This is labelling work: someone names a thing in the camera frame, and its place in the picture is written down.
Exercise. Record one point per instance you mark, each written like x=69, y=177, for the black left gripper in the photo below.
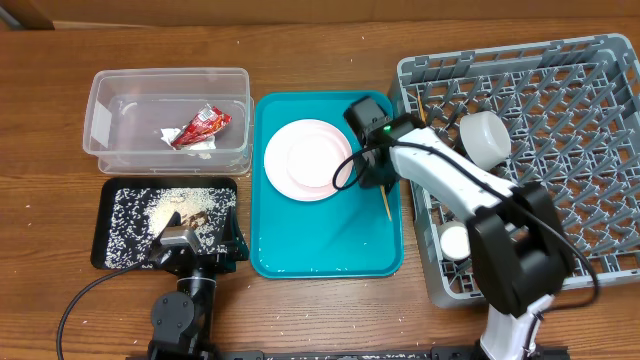
x=227, y=262

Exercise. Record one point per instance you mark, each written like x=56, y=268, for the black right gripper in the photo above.
x=382, y=179

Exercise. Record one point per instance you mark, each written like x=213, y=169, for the wooden chopstick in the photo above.
x=421, y=110
x=386, y=202

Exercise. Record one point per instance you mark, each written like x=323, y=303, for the pink small plate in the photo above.
x=312, y=161

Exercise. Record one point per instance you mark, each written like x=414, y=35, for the white large plate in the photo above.
x=275, y=160

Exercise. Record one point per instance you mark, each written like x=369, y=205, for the white tissue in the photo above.
x=204, y=147

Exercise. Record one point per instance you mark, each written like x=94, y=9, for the red snack wrapper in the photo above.
x=206, y=123

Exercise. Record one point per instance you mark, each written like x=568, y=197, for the grey bowl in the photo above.
x=485, y=139

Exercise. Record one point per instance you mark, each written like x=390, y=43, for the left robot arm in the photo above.
x=182, y=318

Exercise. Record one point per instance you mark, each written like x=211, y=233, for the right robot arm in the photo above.
x=519, y=251

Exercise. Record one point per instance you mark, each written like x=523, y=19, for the black food waste tray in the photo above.
x=111, y=186

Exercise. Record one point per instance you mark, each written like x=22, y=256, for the grey dishwasher rack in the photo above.
x=571, y=108

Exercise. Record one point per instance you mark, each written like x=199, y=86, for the brown food scrap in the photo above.
x=196, y=220

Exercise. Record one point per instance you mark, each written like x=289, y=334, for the teal plastic tray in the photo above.
x=345, y=235

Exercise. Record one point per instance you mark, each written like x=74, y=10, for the white cup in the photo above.
x=454, y=241

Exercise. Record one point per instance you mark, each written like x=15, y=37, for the clear plastic bin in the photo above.
x=127, y=108

